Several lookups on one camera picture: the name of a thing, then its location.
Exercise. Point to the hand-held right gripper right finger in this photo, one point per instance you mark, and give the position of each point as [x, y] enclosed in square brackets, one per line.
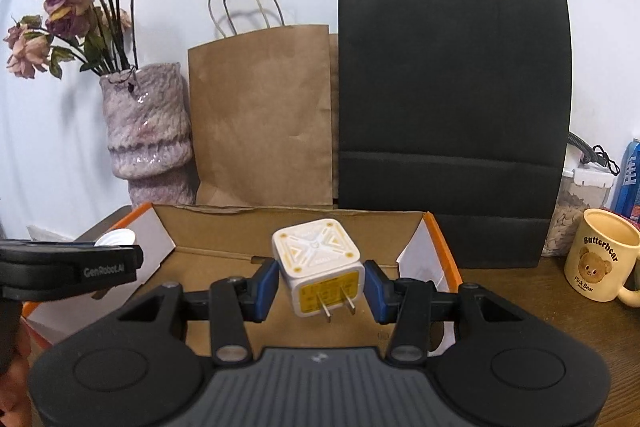
[376, 299]

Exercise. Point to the brown paper bag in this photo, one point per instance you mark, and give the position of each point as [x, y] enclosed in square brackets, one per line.
[260, 117]

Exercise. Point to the clear container with white lid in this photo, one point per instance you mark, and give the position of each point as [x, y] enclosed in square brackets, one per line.
[565, 217]

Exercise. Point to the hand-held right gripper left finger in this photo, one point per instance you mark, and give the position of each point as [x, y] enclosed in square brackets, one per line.
[265, 294]

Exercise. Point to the black paper bag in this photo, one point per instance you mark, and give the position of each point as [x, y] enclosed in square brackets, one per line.
[450, 82]

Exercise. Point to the person's left hand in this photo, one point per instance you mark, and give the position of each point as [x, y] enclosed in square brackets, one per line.
[12, 387]

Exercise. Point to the mottled purple ceramic vase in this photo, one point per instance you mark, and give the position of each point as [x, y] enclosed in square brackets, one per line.
[145, 132]

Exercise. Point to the white ribbed bottle cap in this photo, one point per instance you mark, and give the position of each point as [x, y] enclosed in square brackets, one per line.
[117, 238]

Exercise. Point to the white cube plug charger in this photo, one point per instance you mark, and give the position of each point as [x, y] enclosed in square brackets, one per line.
[315, 257]

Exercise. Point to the blue drink can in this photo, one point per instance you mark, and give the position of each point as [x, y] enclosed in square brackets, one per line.
[629, 187]

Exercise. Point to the red cardboard box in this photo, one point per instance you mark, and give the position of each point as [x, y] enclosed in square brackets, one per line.
[220, 227]

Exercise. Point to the cream bear mug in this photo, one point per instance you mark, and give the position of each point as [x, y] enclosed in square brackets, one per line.
[595, 267]

